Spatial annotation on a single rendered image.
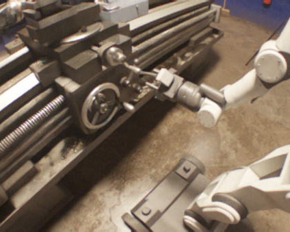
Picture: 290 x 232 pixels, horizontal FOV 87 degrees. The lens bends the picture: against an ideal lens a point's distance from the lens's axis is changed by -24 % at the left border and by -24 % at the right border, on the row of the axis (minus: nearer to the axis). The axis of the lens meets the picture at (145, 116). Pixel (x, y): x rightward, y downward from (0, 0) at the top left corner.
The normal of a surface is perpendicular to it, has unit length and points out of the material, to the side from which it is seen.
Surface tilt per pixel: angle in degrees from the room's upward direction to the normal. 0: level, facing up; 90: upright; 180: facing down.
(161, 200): 0
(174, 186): 0
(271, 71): 84
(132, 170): 0
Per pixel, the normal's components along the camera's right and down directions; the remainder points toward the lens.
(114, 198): -0.02, -0.66
